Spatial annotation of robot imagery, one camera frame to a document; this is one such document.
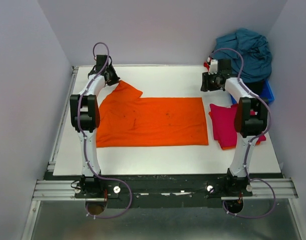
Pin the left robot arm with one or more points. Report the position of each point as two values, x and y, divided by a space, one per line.
84 112

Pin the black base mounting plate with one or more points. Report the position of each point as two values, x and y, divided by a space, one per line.
166 191

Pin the red crumpled t shirt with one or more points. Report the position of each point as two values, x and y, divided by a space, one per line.
206 65

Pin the folded magenta t shirt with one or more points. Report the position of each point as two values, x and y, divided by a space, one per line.
223 125

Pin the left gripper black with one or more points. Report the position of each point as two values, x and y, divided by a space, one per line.
112 77

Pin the aluminium extrusion rail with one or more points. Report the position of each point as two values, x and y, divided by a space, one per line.
60 190

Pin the blue plastic bin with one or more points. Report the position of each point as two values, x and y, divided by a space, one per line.
267 92

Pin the teal crumpled t shirt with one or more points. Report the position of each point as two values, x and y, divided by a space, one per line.
247 49

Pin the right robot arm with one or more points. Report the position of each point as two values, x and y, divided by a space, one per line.
250 121

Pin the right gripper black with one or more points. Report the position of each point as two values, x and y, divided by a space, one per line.
205 82

